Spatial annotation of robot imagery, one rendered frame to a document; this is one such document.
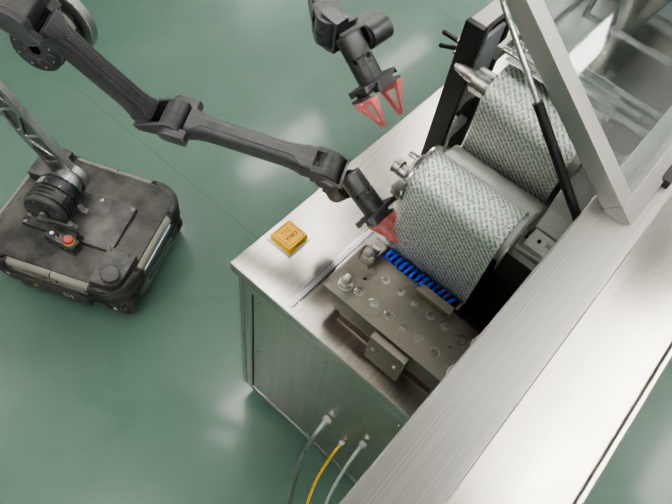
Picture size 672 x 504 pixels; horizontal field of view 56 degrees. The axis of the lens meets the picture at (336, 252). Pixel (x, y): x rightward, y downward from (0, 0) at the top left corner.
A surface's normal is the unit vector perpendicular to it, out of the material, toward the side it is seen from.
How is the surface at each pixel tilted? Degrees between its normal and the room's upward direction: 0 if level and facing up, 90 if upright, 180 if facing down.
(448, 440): 0
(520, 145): 92
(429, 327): 0
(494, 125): 92
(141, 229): 0
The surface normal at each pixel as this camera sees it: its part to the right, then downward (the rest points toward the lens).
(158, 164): 0.11, -0.53
